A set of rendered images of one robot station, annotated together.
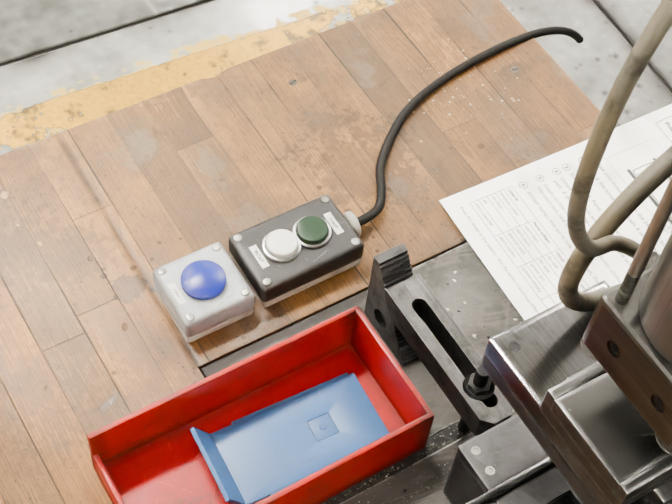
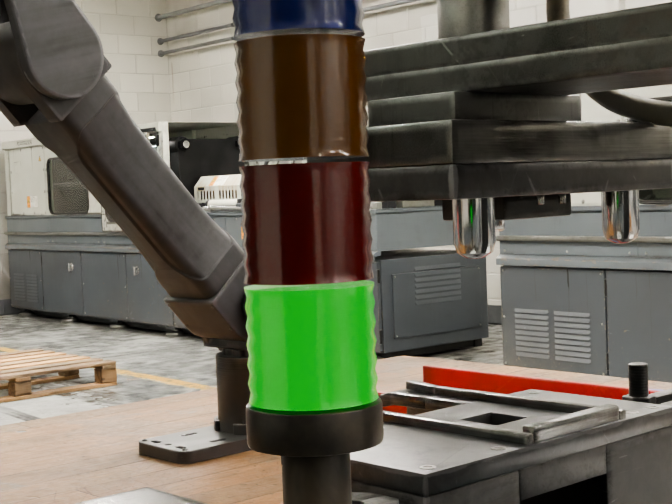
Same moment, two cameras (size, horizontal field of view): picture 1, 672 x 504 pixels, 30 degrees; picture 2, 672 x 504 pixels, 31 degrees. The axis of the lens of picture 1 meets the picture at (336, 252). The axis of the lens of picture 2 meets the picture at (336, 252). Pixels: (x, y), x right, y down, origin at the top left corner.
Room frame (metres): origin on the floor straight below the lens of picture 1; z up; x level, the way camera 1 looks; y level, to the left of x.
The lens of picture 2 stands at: (0.26, -0.83, 1.11)
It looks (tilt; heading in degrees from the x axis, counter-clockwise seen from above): 3 degrees down; 85
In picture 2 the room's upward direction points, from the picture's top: 2 degrees counter-clockwise
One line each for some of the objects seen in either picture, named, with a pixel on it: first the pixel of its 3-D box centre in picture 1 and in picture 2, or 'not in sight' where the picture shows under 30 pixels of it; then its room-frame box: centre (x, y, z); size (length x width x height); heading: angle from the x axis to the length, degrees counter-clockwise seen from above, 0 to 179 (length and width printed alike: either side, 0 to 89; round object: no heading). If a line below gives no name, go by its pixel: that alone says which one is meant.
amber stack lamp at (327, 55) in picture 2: not in sight; (301, 100); (0.28, -0.48, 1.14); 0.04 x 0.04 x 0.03
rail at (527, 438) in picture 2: not in sight; (430, 442); (0.36, -0.21, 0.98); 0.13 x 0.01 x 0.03; 127
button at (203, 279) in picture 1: (203, 283); not in sight; (0.60, 0.11, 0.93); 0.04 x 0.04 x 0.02
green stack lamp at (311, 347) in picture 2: not in sight; (311, 342); (0.28, -0.48, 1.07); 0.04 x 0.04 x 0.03
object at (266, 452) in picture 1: (292, 434); not in sight; (0.47, 0.02, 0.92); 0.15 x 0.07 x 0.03; 124
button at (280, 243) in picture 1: (281, 248); not in sight; (0.65, 0.05, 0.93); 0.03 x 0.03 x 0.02
